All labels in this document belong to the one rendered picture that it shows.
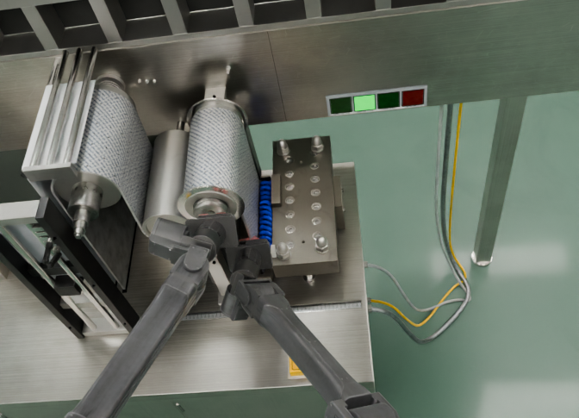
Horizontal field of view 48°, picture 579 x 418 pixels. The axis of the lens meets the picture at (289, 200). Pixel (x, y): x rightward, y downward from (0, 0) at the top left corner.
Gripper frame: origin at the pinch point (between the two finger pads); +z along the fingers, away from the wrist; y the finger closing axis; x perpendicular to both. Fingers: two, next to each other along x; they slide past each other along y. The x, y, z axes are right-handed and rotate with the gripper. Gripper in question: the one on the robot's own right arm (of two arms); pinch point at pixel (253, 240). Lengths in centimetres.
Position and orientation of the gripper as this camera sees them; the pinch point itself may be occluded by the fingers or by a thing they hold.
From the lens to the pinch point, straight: 157.3
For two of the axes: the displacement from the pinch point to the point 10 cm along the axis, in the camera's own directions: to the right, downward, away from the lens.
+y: 9.9, -0.9, -1.1
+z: 0.6, -4.0, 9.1
